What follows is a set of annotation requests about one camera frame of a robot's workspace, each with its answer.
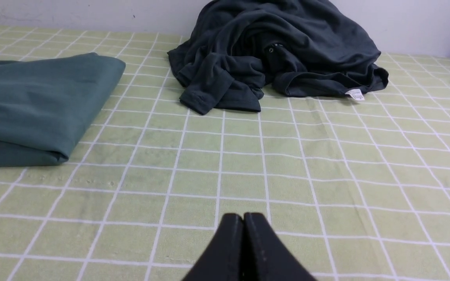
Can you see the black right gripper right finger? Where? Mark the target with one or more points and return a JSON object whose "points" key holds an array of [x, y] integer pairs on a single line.
{"points": [[265, 257]]}

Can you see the green long sleeve shirt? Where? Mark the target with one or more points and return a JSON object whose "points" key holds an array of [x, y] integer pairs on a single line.
{"points": [[47, 105]]}

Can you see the dark grey crumpled garment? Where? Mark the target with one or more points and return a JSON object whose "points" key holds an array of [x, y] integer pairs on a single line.
{"points": [[302, 48]]}

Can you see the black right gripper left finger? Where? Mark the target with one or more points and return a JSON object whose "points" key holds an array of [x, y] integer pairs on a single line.
{"points": [[222, 257]]}

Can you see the green checkered tablecloth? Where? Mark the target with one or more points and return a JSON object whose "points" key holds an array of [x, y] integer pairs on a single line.
{"points": [[357, 191]]}

